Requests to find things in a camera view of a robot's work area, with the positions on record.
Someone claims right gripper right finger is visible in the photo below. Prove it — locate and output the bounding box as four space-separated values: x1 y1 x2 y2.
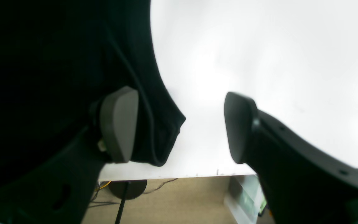
224 92 358 224

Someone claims black T-shirt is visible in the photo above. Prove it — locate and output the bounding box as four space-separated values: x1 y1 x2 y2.
0 0 185 186

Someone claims black round stand base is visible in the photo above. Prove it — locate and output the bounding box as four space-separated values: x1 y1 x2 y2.
108 180 147 200

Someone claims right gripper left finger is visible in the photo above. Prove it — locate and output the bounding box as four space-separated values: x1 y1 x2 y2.
0 86 139 224

